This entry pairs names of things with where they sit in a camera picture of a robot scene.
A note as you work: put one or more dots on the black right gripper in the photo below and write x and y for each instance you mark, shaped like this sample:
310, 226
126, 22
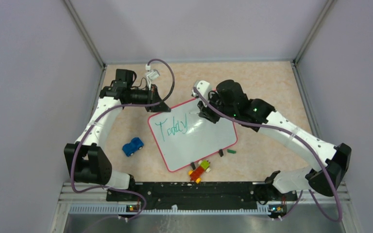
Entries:
205, 111

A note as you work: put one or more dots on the pink-framed whiteboard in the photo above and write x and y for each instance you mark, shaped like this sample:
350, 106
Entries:
182, 137

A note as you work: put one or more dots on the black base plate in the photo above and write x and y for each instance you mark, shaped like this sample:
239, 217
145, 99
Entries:
202, 196

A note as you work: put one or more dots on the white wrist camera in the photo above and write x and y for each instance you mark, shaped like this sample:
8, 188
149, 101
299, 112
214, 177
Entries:
151, 74
202, 87

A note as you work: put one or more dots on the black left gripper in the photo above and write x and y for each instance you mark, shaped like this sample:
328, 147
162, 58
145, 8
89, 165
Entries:
153, 97

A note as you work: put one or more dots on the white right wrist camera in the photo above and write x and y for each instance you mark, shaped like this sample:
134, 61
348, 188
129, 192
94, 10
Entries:
202, 87

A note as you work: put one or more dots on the blue toy car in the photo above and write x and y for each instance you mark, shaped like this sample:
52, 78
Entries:
133, 146

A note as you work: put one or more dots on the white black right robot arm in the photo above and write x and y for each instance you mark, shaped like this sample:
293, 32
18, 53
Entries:
327, 163

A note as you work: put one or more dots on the red yellow toy brick car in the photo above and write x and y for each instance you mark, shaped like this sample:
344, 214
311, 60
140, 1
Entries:
195, 175

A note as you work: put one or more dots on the green marker cap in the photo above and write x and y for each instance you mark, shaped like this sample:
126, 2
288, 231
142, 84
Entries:
231, 151

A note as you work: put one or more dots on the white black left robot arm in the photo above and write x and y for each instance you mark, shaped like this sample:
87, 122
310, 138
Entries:
85, 158

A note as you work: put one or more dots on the aluminium frame rail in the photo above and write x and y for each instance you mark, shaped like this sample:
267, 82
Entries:
93, 201

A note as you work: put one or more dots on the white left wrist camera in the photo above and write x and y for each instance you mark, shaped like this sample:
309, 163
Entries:
151, 74

